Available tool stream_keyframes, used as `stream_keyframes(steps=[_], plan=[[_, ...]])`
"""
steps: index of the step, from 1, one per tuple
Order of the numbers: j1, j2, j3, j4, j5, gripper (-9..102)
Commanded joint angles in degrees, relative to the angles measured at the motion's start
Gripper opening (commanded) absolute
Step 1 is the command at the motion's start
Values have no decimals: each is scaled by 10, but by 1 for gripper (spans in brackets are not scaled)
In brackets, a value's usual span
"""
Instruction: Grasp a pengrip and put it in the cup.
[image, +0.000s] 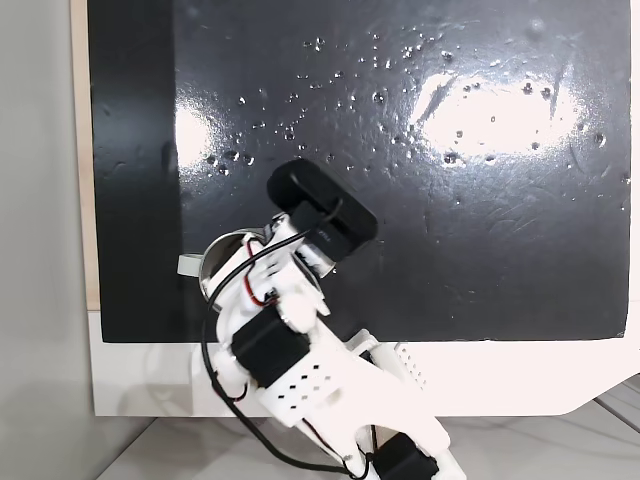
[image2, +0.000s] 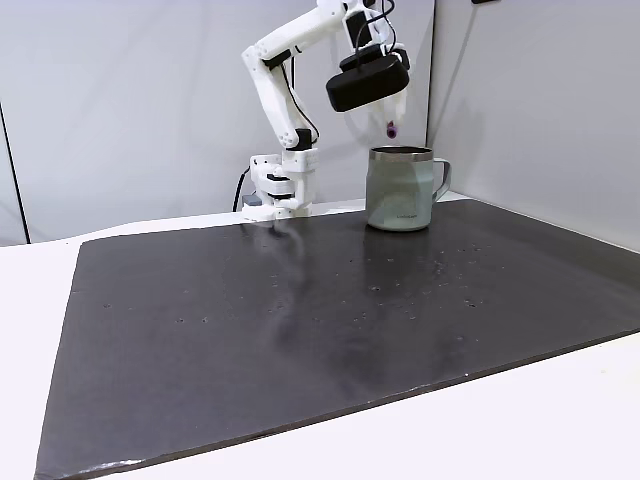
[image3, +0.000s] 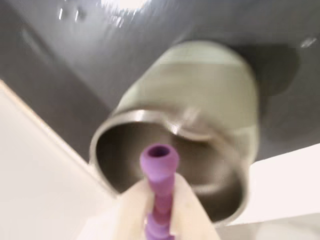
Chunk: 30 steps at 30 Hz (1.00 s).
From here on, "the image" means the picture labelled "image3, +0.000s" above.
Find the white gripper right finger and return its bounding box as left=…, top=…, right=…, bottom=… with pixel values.
left=169, top=174, right=221, bottom=240

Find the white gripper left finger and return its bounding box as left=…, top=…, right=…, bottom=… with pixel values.
left=87, top=183, right=152, bottom=240

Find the purple rubber pengrip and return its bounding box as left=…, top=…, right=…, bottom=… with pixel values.
left=139, top=144, right=180, bottom=240

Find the pale green steel cup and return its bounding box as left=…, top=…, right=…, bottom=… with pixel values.
left=89, top=41, right=261, bottom=223

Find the dark grey table mat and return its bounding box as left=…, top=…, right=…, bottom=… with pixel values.
left=0, top=0, right=320, bottom=166

